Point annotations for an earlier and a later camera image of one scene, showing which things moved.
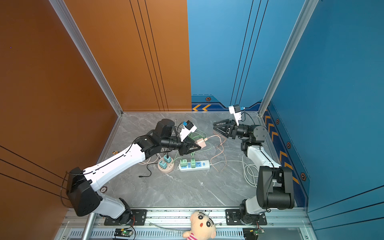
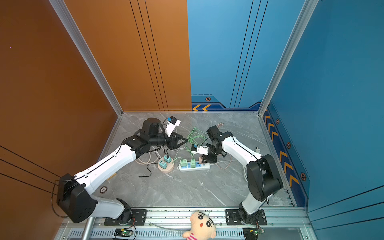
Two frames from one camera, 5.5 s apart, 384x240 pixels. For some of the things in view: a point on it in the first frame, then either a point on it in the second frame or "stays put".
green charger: x=193 y=163 stays put
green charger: x=183 y=162 stays put
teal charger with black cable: x=167 y=158 stays put
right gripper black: x=228 y=131 → x=208 y=159
